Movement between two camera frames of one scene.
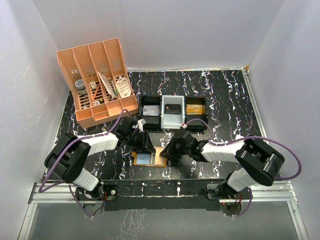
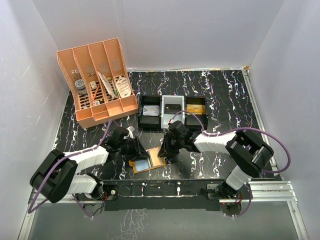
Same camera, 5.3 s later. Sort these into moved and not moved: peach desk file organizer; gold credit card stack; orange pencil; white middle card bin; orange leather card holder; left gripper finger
Moved: left gripper finger; orange leather card holder
Not moved: gold credit card stack; peach desk file organizer; white middle card bin; orange pencil
